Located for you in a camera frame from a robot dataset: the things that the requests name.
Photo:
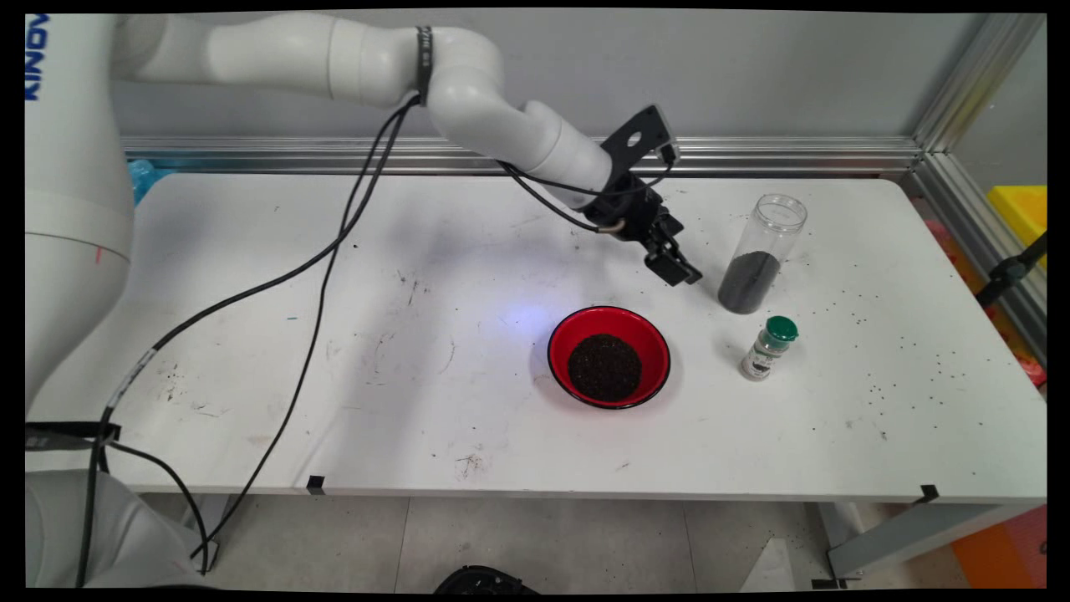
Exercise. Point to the grey table leg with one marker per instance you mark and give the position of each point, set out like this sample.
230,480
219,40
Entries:
213,518
903,531

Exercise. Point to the red plastic item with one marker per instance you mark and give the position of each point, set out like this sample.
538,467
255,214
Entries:
1030,368

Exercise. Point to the yellow plastic box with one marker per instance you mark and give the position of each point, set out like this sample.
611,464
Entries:
1020,213

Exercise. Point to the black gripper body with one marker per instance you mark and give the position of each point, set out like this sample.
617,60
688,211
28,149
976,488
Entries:
631,209

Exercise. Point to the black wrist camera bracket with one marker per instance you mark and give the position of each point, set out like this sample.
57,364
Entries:
648,125

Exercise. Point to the long aluminium frame rail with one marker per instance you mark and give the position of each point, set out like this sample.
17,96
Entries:
794,155

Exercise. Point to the upright aluminium frame post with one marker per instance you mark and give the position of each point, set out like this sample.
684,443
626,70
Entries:
978,79

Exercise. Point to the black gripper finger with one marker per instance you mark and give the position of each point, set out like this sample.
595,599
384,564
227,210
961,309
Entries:
671,227
673,266

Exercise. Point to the blue plastic bottle pack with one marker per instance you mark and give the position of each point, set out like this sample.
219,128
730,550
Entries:
142,176

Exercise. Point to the spice shaker with green cap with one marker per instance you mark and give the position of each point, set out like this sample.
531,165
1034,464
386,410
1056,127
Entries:
765,355

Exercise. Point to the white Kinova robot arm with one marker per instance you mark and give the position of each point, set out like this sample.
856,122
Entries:
468,92

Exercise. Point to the black tape marker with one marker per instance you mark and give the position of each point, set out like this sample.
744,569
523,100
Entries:
928,494
316,484

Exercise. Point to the black round floor object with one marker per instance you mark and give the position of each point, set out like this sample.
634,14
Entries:
485,581

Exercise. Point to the red bowl with black rim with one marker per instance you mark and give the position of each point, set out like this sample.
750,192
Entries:
585,326

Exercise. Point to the orange box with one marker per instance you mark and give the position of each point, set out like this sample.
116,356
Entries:
1003,552

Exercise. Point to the black camera stand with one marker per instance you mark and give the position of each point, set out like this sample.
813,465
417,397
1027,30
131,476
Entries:
1007,272

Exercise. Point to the clear plastic jar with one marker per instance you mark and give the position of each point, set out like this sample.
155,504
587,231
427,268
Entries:
782,221

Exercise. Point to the short aluminium frame rail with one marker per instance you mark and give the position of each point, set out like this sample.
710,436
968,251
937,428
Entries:
961,217

